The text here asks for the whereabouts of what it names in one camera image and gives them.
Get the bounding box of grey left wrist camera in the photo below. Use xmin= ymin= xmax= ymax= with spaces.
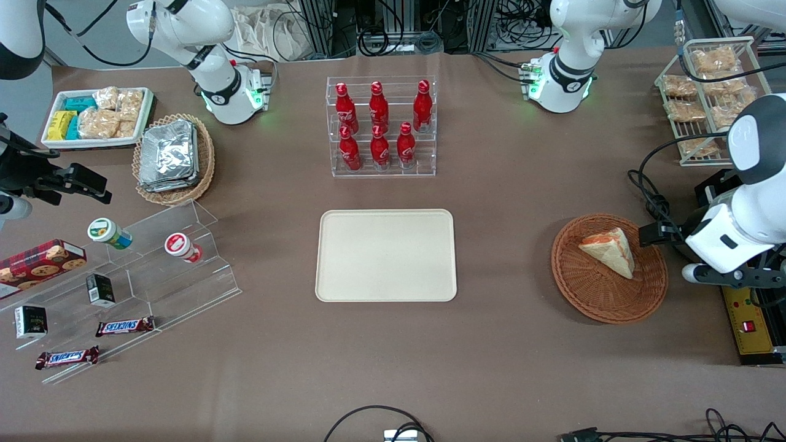
xmin=682 ymin=263 xmax=786 ymax=290

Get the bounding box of black cable with connector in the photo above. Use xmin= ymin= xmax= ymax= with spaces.
xmin=558 ymin=408 xmax=786 ymax=442

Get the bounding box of white rectangular snack tray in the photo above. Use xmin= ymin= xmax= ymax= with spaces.
xmin=41 ymin=87 xmax=155 ymax=150

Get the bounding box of green lid cup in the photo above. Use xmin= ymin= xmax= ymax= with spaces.
xmin=87 ymin=217 xmax=133 ymax=251

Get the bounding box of red cola bottle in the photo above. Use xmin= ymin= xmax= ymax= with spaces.
xmin=339 ymin=126 xmax=362 ymax=172
xmin=413 ymin=80 xmax=434 ymax=133
xmin=335 ymin=83 xmax=359 ymax=133
xmin=369 ymin=81 xmax=390 ymax=131
xmin=397 ymin=122 xmax=418 ymax=169
xmin=370 ymin=125 xmax=391 ymax=170

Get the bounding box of black power cable with plug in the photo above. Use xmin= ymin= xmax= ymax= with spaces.
xmin=628 ymin=172 xmax=683 ymax=246

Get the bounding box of small black white box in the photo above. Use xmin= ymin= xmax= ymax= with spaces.
xmin=14 ymin=304 xmax=49 ymax=341

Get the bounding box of red lid cup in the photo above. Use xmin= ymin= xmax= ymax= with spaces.
xmin=163 ymin=231 xmax=204 ymax=264

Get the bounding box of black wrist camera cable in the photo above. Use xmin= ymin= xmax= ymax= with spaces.
xmin=628 ymin=131 xmax=733 ymax=186

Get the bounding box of beige cloth bag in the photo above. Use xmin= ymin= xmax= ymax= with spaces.
xmin=232 ymin=4 xmax=309 ymax=63

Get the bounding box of coiled black cable bundle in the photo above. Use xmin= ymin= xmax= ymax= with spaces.
xmin=359 ymin=25 xmax=444 ymax=57

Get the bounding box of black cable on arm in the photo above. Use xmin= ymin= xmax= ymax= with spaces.
xmin=674 ymin=0 xmax=771 ymax=84
xmin=44 ymin=0 xmax=155 ymax=68

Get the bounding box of brown snickers bar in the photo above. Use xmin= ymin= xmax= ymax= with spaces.
xmin=95 ymin=316 xmax=156 ymax=338
xmin=34 ymin=345 xmax=101 ymax=371

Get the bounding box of white wire rack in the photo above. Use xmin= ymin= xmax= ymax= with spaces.
xmin=653 ymin=36 xmax=776 ymax=168

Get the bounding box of clear acrylic bottle rack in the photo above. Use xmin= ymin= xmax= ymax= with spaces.
xmin=326 ymin=76 xmax=438 ymax=179

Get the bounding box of red tartan cookie box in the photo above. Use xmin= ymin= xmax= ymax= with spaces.
xmin=0 ymin=239 xmax=88 ymax=301

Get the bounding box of black looped cable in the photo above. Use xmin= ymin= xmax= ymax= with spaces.
xmin=323 ymin=405 xmax=434 ymax=442

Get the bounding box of yellow snack packet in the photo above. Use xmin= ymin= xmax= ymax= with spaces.
xmin=47 ymin=110 xmax=78 ymax=141

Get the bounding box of clear acrylic stepped shelf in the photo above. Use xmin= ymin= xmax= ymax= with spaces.
xmin=0 ymin=199 xmax=242 ymax=386

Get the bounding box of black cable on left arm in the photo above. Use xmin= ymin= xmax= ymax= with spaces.
xmin=674 ymin=0 xmax=771 ymax=84

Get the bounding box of beige rectangular serving tray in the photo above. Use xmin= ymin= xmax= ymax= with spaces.
xmin=315 ymin=209 xmax=458 ymax=303

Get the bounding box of black machine with yellow panel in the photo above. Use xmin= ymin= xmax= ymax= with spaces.
xmin=694 ymin=169 xmax=786 ymax=367

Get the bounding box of oval light wicker basket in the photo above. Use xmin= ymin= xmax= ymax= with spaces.
xmin=132 ymin=113 xmax=216 ymax=207

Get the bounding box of round brown wicker basket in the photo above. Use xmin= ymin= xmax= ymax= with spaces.
xmin=551 ymin=213 xmax=669 ymax=325

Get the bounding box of aluminium frame post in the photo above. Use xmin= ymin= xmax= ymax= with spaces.
xmin=465 ymin=0 xmax=499 ymax=53
xmin=297 ymin=0 xmax=336 ymax=60

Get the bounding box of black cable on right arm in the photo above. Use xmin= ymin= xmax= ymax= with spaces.
xmin=44 ymin=0 xmax=155 ymax=68

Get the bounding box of triangular sandwich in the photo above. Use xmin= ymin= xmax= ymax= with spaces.
xmin=578 ymin=227 xmax=636 ymax=281

